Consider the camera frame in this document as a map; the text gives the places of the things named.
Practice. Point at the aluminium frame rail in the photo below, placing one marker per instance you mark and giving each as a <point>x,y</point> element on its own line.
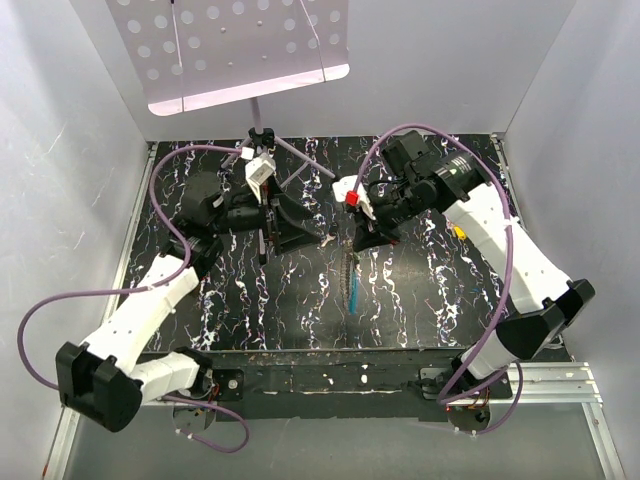
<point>559,382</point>

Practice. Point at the perforated music stand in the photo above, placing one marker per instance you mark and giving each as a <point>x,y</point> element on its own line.
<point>191,55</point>

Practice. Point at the key with yellow tag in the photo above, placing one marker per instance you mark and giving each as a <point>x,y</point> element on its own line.
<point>459,233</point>

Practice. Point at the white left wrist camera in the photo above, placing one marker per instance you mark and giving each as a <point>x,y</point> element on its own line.
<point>259,167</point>

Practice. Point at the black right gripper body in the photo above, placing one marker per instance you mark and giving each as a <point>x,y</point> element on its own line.
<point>395,208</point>

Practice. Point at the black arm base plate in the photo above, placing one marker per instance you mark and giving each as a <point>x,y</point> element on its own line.
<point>326,384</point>

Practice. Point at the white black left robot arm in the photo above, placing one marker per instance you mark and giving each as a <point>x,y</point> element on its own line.
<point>101,378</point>

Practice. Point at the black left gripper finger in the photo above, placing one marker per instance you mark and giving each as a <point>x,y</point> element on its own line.
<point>288,213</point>
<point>290,238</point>

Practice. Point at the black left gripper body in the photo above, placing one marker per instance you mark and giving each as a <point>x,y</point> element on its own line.
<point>243,215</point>

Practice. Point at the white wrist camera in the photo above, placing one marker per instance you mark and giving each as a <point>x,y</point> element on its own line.
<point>345,192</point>
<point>259,167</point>

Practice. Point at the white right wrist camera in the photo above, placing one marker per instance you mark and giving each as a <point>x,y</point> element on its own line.
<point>345,192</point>

